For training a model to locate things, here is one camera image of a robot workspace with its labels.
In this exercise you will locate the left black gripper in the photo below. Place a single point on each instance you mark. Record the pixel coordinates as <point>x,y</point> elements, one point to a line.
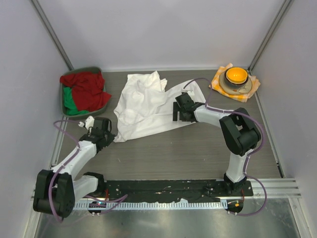
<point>111,138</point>

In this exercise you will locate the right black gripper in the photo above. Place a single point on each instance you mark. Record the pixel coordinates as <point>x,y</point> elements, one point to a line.
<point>182,117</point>

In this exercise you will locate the white t-shirt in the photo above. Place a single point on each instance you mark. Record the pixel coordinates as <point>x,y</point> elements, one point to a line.
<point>148,81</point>
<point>144,112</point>

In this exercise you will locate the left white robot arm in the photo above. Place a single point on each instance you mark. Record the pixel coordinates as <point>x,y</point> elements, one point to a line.
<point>57,190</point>

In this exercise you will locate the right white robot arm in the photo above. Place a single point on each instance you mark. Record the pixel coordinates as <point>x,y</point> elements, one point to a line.
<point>240,133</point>

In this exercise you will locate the folded white t-shirt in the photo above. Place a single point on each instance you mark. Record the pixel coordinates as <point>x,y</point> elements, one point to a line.
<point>148,81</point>

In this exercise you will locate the orange checked cloth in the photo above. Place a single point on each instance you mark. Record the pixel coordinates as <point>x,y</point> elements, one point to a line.
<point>214,85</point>

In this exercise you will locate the green t-shirt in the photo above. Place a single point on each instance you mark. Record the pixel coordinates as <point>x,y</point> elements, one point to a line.
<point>71,108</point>

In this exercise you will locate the red t-shirt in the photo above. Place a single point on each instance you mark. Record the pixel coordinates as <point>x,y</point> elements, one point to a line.
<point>87,90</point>

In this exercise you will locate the grey plastic bin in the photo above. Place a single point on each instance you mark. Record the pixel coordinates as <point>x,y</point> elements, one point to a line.
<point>92,69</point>

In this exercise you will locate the beige ceramic plate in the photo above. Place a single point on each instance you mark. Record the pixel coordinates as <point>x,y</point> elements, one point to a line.
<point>236,90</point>

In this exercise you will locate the orange bowl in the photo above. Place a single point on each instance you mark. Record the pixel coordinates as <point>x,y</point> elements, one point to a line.
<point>236,75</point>

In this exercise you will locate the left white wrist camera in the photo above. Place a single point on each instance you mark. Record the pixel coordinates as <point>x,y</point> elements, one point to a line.
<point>89,122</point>

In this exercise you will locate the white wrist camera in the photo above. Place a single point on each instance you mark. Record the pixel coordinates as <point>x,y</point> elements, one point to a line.
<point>189,92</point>
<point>89,122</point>

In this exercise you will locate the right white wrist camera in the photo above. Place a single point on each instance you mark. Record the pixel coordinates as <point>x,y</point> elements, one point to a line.
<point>189,92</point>

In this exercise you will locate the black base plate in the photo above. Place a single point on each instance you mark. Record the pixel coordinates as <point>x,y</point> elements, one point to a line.
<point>167,191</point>

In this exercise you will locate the white slotted cable duct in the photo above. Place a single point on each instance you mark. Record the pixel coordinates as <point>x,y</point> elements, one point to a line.
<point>86,204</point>

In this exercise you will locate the aluminium frame rail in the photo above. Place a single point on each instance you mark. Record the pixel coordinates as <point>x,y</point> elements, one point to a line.
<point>274,188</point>

